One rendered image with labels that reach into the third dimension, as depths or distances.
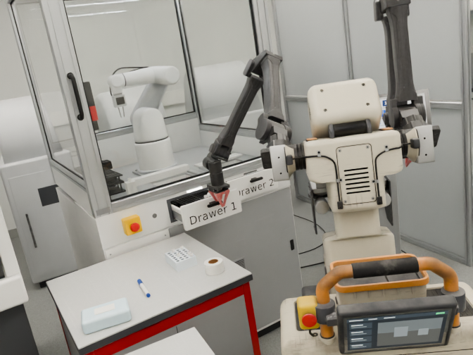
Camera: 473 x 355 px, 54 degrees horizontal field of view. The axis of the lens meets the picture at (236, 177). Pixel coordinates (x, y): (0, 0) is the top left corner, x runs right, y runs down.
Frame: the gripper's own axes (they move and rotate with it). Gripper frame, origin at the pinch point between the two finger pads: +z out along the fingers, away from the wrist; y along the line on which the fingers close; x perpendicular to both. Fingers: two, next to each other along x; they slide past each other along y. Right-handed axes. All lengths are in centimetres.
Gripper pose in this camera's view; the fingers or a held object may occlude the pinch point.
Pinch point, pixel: (221, 203)
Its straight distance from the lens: 202.9
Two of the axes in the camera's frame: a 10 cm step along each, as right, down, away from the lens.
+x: -8.5, 2.6, -4.7
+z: 1.4, 9.5, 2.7
